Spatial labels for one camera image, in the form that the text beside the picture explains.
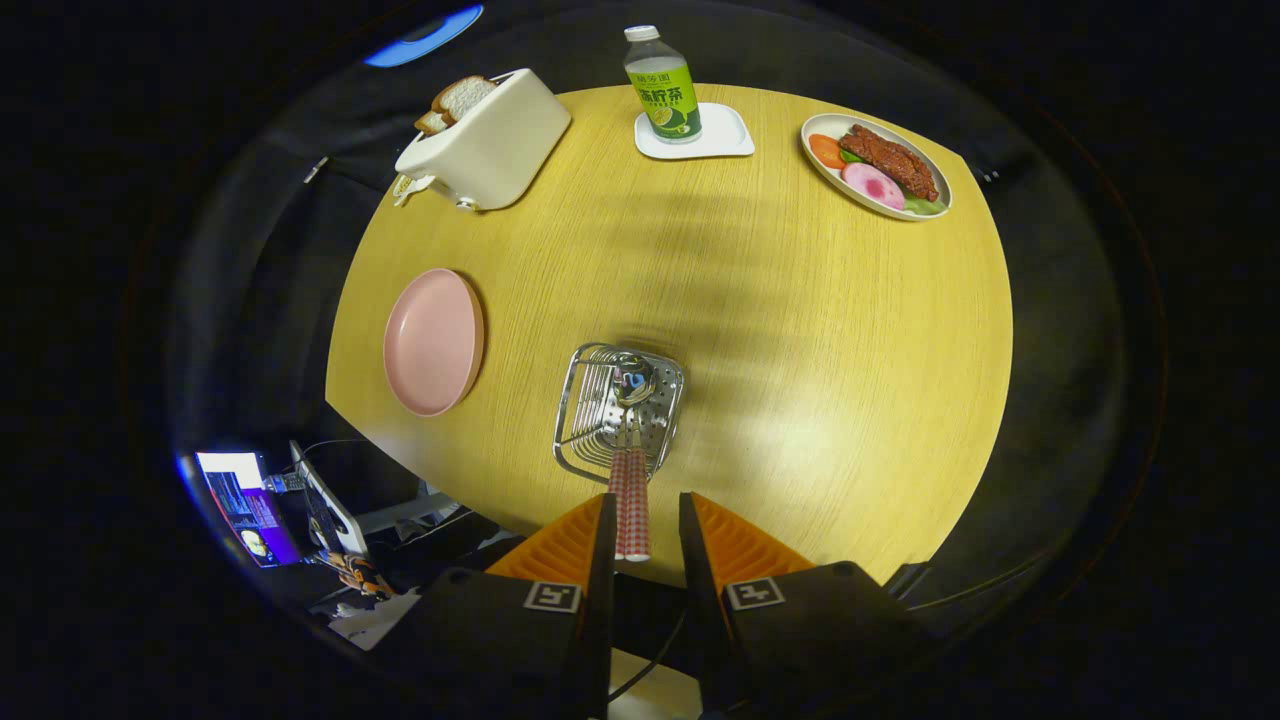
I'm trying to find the white paper sheet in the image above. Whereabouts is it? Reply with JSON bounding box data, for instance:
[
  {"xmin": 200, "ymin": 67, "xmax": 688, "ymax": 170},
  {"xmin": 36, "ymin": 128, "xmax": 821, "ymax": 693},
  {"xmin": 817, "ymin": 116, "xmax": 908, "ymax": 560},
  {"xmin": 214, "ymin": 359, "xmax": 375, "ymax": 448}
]
[{"xmin": 328, "ymin": 588, "xmax": 423, "ymax": 651}]

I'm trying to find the green label drink bottle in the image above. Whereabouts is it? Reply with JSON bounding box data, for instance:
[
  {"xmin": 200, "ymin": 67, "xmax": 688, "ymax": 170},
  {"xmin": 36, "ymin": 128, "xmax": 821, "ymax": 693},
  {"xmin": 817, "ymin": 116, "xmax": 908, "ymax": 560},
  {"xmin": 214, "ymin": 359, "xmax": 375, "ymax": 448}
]
[{"xmin": 623, "ymin": 25, "xmax": 703, "ymax": 144}]

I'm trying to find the white toaster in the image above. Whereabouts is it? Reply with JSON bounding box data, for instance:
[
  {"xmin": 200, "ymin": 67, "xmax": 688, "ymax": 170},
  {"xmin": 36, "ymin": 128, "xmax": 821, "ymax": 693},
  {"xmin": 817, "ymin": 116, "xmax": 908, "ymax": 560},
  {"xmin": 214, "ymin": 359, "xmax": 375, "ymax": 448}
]
[{"xmin": 394, "ymin": 68, "xmax": 573, "ymax": 213}]

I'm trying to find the pink round food slice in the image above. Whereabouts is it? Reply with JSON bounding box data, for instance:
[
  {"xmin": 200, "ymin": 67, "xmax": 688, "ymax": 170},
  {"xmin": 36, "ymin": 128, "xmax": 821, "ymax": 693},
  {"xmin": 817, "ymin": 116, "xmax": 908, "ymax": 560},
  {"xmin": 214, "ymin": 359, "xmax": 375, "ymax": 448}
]
[{"xmin": 841, "ymin": 162, "xmax": 907, "ymax": 212}]

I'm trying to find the black backdrop cloth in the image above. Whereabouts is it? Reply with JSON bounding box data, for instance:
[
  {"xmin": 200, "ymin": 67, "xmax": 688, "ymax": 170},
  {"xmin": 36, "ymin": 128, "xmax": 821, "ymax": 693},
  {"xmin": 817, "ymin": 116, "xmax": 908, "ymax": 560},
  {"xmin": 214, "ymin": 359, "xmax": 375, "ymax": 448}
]
[{"xmin": 170, "ymin": 0, "xmax": 1131, "ymax": 601}]

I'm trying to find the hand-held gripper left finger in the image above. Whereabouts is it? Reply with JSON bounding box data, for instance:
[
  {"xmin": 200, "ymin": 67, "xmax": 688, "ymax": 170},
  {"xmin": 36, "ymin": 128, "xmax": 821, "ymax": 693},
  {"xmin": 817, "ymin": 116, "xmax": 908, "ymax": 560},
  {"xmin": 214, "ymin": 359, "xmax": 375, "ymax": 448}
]
[{"xmin": 385, "ymin": 493, "xmax": 618, "ymax": 719}]

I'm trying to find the pink round plate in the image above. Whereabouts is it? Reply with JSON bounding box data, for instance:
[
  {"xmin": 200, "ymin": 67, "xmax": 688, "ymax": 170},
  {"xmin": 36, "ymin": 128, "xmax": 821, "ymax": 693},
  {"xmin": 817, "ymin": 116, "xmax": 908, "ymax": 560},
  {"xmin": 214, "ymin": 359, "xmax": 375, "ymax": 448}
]
[{"xmin": 383, "ymin": 268, "xmax": 487, "ymax": 418}]

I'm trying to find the brown meat slice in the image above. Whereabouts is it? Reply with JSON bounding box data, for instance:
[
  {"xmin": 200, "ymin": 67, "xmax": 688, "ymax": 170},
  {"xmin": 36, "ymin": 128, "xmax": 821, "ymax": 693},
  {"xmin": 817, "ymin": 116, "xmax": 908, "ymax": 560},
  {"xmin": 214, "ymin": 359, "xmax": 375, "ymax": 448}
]
[{"xmin": 839, "ymin": 124, "xmax": 941, "ymax": 203}]

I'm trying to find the fork with red checked handle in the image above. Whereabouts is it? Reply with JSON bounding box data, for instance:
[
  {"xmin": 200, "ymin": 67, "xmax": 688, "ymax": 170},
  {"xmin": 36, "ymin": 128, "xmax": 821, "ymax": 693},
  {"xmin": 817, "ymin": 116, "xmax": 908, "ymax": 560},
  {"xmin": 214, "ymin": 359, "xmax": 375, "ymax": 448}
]
[{"xmin": 604, "ymin": 410, "xmax": 630, "ymax": 561}]

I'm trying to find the white square coaster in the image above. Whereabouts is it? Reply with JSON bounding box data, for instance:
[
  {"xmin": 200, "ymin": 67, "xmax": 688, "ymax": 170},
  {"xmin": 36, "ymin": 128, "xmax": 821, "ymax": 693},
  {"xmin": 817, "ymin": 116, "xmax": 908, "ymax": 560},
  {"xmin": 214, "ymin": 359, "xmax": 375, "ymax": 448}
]
[{"xmin": 634, "ymin": 102, "xmax": 756, "ymax": 161}]

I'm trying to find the black cable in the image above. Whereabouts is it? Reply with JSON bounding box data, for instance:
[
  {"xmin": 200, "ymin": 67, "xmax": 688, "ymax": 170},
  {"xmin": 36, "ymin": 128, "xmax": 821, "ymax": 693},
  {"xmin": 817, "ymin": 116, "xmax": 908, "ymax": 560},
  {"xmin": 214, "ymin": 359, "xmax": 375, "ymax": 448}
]
[{"xmin": 608, "ymin": 608, "xmax": 691, "ymax": 703}]

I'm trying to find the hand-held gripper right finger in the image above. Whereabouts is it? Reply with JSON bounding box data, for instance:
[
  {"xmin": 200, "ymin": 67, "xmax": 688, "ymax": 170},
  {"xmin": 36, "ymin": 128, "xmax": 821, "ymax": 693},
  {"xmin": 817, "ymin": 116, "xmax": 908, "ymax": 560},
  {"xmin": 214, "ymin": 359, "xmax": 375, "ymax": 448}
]
[{"xmin": 679, "ymin": 491, "xmax": 931, "ymax": 717}]

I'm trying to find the spoon with red checked handle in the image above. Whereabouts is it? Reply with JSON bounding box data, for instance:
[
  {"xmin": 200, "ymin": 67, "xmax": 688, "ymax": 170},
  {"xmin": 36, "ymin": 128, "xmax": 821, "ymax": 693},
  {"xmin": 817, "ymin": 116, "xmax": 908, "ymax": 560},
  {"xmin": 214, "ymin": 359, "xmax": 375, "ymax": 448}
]
[{"xmin": 613, "ymin": 352, "xmax": 656, "ymax": 562}]

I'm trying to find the metal wire basket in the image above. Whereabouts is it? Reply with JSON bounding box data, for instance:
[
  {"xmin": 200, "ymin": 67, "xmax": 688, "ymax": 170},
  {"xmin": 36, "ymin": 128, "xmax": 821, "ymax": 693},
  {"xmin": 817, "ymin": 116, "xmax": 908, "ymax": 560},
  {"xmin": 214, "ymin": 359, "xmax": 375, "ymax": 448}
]
[{"xmin": 552, "ymin": 342, "xmax": 686, "ymax": 486}]

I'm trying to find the white oval food plate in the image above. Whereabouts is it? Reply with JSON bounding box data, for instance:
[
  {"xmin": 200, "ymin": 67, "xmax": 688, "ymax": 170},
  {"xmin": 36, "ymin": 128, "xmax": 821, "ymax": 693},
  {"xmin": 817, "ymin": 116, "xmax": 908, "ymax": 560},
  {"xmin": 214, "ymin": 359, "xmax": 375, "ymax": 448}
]
[{"xmin": 800, "ymin": 113, "xmax": 954, "ymax": 222}]

